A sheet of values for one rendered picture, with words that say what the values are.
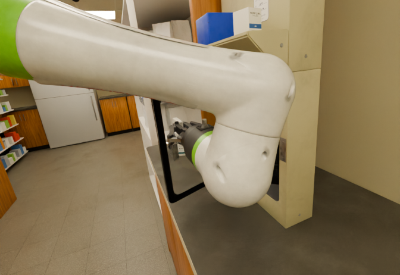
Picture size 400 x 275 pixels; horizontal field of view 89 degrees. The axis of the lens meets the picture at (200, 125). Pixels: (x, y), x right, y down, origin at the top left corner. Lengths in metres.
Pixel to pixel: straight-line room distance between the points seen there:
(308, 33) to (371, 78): 0.40
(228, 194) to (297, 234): 0.47
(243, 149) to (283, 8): 0.39
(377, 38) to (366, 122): 0.29
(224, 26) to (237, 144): 0.49
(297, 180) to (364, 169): 0.40
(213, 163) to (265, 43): 0.32
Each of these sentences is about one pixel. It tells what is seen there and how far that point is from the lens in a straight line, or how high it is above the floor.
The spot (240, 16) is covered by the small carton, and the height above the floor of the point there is 1.56.
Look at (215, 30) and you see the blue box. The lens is 0.69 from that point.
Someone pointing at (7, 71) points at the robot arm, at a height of 1.47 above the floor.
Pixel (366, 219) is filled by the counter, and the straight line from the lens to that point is 0.87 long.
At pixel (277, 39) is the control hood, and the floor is 1.49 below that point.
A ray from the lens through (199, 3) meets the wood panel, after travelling 0.86.
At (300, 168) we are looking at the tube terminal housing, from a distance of 0.67.
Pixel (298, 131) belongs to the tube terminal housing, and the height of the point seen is 1.25.
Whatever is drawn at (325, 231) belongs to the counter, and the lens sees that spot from 0.78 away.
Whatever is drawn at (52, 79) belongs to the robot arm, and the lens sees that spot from 0.35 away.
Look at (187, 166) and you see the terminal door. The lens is 0.75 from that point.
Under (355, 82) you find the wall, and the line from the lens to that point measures 0.97.
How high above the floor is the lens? 1.44
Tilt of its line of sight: 16 degrees down
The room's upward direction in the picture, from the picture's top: 6 degrees counter-clockwise
